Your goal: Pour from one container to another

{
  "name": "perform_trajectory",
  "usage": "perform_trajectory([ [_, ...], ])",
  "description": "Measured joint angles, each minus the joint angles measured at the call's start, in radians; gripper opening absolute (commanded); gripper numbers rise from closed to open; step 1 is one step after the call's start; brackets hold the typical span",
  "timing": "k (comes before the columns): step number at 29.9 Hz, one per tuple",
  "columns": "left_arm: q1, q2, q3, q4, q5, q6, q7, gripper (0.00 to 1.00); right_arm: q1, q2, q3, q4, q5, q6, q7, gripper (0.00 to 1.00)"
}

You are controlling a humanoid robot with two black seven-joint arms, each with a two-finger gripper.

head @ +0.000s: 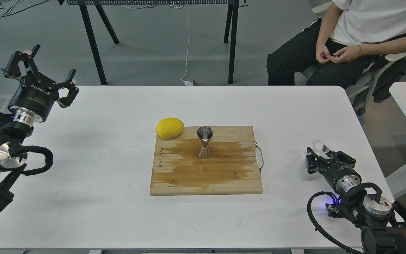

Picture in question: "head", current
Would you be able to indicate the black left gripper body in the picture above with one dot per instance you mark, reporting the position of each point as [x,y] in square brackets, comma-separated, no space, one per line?
[32,96]

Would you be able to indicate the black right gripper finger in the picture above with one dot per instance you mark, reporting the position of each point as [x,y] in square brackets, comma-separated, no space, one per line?
[341,160]
[315,162]

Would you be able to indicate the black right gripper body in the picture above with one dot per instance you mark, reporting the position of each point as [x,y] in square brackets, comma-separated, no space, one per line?
[340,175]

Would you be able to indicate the clear glass measuring cup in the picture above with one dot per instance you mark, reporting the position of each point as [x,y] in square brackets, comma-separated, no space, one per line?
[321,147]

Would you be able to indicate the steel double jigger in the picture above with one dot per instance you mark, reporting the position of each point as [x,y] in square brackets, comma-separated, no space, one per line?
[205,133]

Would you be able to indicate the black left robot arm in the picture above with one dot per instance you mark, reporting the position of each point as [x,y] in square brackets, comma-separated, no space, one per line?
[15,158]

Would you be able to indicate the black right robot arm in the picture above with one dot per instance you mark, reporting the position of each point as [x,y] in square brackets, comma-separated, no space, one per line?
[361,203]

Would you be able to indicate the person's left hand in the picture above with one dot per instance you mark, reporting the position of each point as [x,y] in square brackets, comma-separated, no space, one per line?
[322,54]

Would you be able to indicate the person's right hand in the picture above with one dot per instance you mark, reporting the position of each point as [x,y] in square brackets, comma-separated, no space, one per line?
[346,54]

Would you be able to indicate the wooden cutting board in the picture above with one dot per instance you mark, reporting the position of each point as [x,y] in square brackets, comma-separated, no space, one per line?
[232,167]

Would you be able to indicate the seated person white shirt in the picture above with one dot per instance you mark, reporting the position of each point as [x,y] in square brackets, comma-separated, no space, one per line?
[379,26]

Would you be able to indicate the yellow lemon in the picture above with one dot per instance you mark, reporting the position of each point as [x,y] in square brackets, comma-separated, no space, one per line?
[169,127]

